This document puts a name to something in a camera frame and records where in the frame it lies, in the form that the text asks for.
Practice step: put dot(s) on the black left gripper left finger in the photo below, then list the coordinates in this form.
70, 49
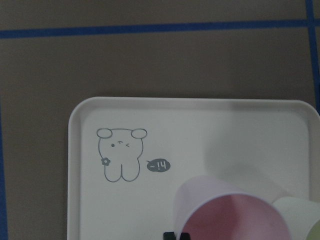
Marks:
169, 236

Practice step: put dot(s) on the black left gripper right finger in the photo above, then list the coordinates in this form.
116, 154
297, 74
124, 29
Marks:
185, 236

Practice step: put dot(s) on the pink plastic cup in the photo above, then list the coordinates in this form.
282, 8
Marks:
211, 209

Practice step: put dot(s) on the pale green plastic cup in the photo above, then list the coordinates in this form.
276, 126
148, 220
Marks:
302, 217

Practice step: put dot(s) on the cream plastic tray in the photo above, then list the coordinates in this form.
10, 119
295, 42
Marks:
268, 148

